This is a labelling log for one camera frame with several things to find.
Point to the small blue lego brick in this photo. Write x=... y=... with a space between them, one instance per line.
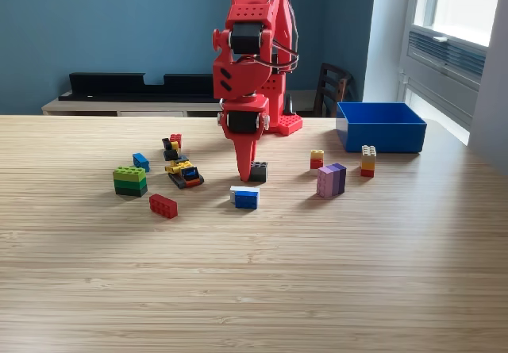
x=141 y=162

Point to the red lego brick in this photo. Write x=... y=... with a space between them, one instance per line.
x=163 y=206

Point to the pale wooden sideboard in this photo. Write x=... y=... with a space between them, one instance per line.
x=79 y=108

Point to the dark grey lego brick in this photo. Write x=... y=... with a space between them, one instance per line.
x=260 y=172

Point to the grey window vent grille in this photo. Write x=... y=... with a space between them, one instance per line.
x=456 y=57

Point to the green lego block stack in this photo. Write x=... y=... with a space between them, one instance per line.
x=130 y=180

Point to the blue and white lego block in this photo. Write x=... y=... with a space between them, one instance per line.
x=246 y=200

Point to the purple lego block stack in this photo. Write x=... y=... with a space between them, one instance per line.
x=331 y=180

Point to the yellow toy digger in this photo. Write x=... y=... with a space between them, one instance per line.
x=184 y=174

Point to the blue plastic bin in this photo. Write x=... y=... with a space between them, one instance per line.
x=381 y=136

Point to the beige orange red lego stack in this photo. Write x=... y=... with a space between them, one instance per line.
x=368 y=160

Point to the black cone-shaped plug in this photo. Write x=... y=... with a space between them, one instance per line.
x=289 y=107

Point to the dark wooden chair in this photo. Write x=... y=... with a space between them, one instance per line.
x=322 y=91

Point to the white window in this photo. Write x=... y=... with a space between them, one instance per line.
x=468 y=4

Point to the yellow red white lego stack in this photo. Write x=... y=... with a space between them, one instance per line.
x=316 y=158

